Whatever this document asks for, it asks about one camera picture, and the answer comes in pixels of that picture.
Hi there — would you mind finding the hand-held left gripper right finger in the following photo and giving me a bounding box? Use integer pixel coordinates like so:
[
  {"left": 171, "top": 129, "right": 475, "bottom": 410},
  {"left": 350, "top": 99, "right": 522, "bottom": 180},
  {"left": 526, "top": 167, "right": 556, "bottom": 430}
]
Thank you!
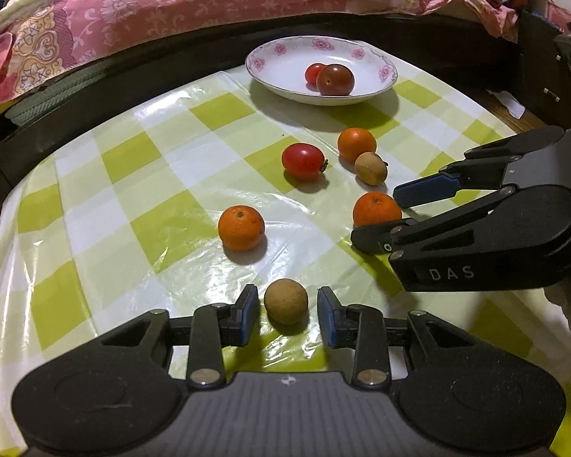
[{"left": 316, "top": 286, "right": 479, "bottom": 390}]

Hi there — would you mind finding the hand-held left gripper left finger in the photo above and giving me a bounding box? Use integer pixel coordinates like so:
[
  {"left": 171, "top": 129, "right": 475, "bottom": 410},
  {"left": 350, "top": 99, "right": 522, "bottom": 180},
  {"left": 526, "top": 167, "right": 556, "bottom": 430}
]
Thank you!
[{"left": 95, "top": 284, "right": 260, "bottom": 390}]

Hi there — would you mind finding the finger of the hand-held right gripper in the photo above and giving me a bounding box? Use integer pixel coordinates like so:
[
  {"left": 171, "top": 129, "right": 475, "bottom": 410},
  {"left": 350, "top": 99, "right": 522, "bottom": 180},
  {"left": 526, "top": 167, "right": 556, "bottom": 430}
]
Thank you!
[
  {"left": 351, "top": 185, "right": 519, "bottom": 264},
  {"left": 393, "top": 126, "right": 566, "bottom": 207}
]

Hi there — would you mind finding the small orange mandarin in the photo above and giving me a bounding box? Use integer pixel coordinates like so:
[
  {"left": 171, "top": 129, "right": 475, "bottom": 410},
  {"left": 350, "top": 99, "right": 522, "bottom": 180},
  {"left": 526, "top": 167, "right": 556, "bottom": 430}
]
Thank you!
[
  {"left": 218, "top": 205, "right": 266, "bottom": 252},
  {"left": 337, "top": 128, "right": 378, "bottom": 163},
  {"left": 352, "top": 192, "right": 403, "bottom": 228}
]

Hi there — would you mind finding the round brown longan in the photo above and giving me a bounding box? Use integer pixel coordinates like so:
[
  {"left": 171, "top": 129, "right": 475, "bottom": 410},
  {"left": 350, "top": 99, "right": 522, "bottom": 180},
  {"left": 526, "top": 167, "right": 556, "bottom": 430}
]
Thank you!
[{"left": 263, "top": 279, "right": 309, "bottom": 326}]

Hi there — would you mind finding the small brown longan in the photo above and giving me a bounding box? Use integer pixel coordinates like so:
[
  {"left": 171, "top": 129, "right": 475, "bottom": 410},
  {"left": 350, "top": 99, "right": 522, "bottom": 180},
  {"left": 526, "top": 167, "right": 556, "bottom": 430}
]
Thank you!
[{"left": 354, "top": 151, "right": 389, "bottom": 185}]

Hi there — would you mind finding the red tomato with stem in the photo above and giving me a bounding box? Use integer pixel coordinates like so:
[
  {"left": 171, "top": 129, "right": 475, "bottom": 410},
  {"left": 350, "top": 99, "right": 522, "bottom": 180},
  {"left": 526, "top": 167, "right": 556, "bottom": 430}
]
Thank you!
[{"left": 281, "top": 143, "right": 329, "bottom": 182}]

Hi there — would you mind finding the white floral plate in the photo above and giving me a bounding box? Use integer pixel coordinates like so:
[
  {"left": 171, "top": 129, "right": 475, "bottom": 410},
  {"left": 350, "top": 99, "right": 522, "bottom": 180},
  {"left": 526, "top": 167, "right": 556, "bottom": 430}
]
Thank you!
[{"left": 246, "top": 36, "right": 399, "bottom": 106}]

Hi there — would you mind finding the white paper scrap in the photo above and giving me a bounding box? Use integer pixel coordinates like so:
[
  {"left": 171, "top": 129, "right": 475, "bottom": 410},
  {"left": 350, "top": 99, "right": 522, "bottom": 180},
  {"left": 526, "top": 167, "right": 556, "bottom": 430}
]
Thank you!
[{"left": 488, "top": 89, "right": 526, "bottom": 119}]

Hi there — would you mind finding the dark brown-red tomato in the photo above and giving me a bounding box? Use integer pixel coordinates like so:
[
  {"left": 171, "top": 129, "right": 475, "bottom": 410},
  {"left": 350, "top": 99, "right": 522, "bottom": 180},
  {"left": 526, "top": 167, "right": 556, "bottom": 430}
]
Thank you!
[{"left": 316, "top": 63, "right": 354, "bottom": 97}]

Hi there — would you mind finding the small red cherry tomato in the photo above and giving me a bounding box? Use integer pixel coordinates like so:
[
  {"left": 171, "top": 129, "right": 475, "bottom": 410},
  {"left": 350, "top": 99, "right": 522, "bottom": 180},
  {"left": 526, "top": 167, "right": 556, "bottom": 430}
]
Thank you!
[{"left": 305, "top": 63, "right": 327, "bottom": 87}]

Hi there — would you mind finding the dark wooden cabinet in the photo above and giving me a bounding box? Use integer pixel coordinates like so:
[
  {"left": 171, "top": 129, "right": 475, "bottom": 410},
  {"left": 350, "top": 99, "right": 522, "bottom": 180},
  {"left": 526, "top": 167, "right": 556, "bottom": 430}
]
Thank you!
[{"left": 518, "top": 7, "right": 571, "bottom": 127}]

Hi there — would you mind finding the green checked plastic tablecloth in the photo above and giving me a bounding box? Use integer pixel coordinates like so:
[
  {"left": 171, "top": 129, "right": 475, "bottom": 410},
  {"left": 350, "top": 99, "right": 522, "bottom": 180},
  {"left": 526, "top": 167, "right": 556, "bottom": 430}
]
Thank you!
[{"left": 0, "top": 57, "right": 571, "bottom": 457}]

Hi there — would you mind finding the grey striped mattress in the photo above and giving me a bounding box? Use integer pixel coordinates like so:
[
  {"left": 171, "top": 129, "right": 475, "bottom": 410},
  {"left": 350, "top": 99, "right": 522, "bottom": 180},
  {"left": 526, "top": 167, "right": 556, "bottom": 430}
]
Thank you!
[{"left": 4, "top": 67, "right": 103, "bottom": 125}]

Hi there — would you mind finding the pink floral quilt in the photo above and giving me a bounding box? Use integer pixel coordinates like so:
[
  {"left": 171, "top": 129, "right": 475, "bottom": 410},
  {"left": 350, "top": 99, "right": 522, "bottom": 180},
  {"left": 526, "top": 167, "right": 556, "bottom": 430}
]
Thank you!
[{"left": 0, "top": 0, "right": 522, "bottom": 105}]

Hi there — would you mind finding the dark bed frame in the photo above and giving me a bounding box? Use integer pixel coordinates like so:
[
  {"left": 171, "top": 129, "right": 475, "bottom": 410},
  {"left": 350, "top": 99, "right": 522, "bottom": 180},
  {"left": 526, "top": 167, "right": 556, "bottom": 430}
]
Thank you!
[{"left": 0, "top": 10, "right": 524, "bottom": 191}]

